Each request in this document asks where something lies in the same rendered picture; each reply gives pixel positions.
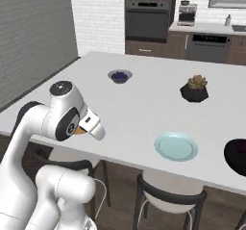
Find light blue plate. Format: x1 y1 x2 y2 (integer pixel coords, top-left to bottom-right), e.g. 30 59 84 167
154 131 199 163

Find black plate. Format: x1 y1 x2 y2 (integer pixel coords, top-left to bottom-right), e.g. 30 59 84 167
223 138 246 178

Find dark wall oven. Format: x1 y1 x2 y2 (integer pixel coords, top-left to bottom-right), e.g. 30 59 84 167
124 0 172 44

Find dark purple eggplant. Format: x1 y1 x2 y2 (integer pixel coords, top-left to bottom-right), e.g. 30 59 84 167
235 143 246 157

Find grey dishwasher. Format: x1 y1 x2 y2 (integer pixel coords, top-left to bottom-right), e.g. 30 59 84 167
184 33 233 64

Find succulent in black pot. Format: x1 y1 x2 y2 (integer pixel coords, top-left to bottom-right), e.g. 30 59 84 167
180 74 209 104

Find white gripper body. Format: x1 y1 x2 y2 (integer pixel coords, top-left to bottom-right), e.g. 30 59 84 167
89 118 107 141

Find brown chicken drumstick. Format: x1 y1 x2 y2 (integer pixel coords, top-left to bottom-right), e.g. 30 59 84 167
74 126 87 136

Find silver coffee machine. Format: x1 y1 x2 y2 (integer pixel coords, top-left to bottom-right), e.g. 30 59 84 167
176 0 198 27

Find grey sink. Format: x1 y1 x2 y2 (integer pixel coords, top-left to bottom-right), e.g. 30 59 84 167
232 24 246 33

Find grey bowl with blue inside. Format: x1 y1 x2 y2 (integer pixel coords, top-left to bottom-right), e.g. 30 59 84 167
108 68 134 85

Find brown base cupboards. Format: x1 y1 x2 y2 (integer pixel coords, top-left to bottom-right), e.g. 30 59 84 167
124 31 246 66

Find grey soap bottle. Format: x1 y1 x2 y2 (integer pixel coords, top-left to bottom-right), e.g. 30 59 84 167
224 13 233 27

